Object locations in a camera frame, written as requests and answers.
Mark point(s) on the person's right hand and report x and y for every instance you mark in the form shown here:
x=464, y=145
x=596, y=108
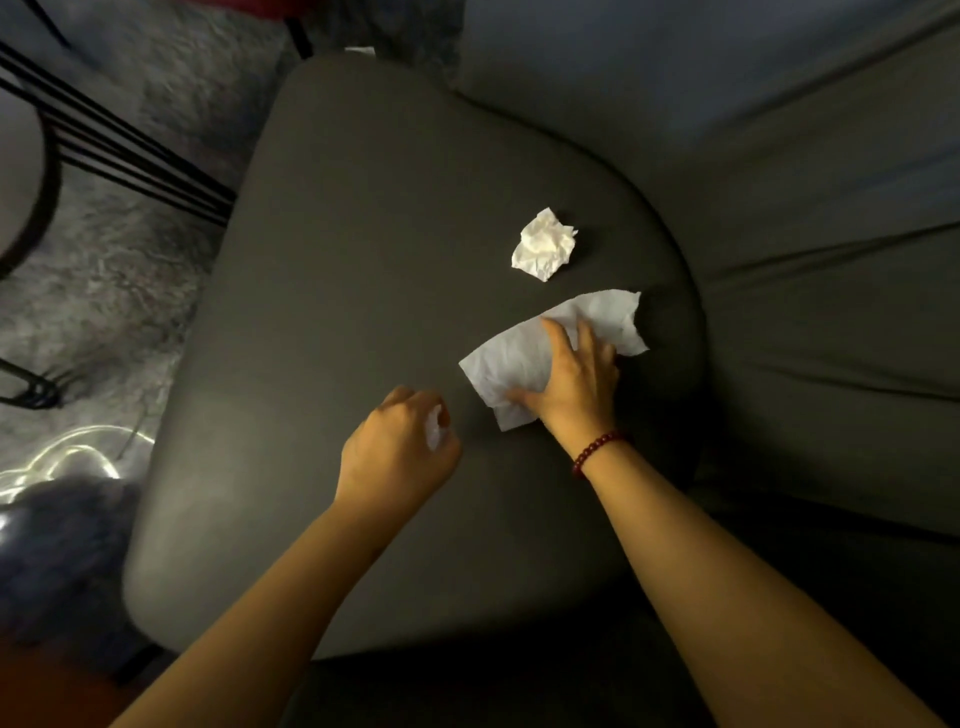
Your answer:
x=581, y=390

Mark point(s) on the person's left hand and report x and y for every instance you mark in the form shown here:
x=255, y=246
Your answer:
x=390, y=465

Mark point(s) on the person's right forearm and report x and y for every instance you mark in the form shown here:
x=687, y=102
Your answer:
x=735, y=600

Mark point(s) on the black leather armchair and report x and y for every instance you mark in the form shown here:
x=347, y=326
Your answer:
x=337, y=300

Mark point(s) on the white round table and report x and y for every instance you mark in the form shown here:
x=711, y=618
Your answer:
x=19, y=172

